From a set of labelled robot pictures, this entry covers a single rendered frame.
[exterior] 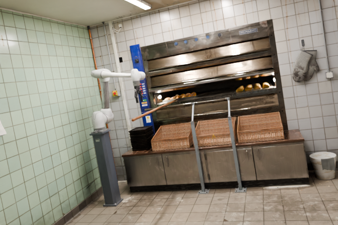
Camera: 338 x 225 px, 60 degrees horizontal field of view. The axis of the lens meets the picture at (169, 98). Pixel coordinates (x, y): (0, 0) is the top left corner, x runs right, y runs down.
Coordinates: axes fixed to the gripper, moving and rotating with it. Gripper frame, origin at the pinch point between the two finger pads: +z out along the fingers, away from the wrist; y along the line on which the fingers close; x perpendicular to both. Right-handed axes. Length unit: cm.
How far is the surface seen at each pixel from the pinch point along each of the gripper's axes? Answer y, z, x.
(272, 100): -90, 31, 156
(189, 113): -85, 34, 37
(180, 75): -86, -25, 32
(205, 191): -28, 131, 59
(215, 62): -87, -35, 87
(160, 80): -85, -24, 0
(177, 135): -77, 63, 16
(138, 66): -80, -51, -31
